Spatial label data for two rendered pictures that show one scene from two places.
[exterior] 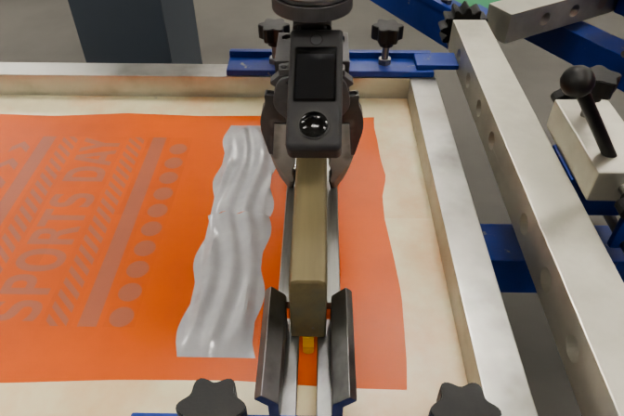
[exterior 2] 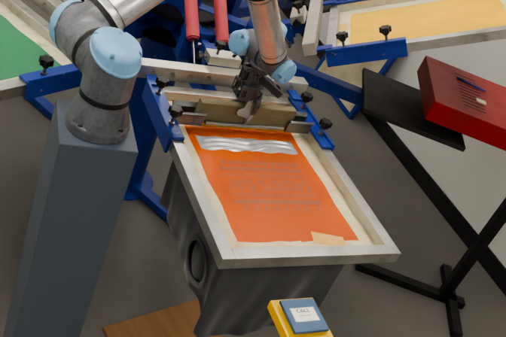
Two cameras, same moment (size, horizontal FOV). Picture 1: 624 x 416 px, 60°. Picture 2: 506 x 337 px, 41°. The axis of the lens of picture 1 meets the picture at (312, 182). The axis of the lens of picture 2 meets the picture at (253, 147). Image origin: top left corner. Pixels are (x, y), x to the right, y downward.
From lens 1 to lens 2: 2.34 m
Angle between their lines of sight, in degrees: 92
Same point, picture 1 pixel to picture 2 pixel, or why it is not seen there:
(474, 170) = not seen: outside the picture
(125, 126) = (217, 179)
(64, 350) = (309, 174)
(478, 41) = (154, 62)
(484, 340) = (272, 100)
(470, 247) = not seen: hidden behind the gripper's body
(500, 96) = (194, 68)
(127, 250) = (275, 168)
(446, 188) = (225, 95)
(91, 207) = (263, 179)
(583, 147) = (232, 59)
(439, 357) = not seen: hidden behind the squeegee
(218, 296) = (279, 147)
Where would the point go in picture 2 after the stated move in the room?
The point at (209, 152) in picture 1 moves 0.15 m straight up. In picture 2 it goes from (220, 153) to (236, 115)
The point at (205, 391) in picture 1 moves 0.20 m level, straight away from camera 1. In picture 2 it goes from (324, 121) to (287, 132)
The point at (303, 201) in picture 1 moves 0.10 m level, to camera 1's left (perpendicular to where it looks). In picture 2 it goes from (273, 107) to (285, 125)
